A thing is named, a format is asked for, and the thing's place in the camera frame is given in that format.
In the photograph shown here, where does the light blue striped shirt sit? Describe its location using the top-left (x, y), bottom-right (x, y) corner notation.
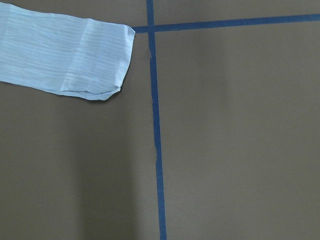
top-left (0, 3), bottom-right (136, 101)

